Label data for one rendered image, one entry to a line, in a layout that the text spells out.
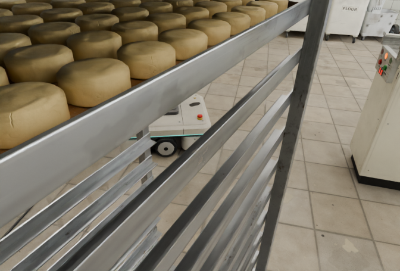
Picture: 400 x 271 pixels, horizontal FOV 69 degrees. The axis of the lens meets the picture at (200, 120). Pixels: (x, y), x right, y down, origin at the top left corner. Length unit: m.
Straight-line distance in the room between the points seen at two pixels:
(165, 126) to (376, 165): 1.36
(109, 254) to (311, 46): 0.49
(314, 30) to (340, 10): 4.73
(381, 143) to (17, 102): 1.95
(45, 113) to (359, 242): 1.78
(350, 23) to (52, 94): 5.28
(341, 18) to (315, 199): 3.81
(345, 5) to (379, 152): 3.56
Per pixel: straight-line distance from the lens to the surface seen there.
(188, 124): 2.01
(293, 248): 1.70
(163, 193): 0.25
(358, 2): 5.34
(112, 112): 0.17
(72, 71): 0.22
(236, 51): 0.29
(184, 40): 0.29
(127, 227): 0.22
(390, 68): 1.88
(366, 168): 2.11
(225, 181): 0.39
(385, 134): 1.99
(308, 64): 0.60
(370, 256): 1.83
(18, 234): 0.77
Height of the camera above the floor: 1.32
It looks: 31 degrees down
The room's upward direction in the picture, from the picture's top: 2 degrees clockwise
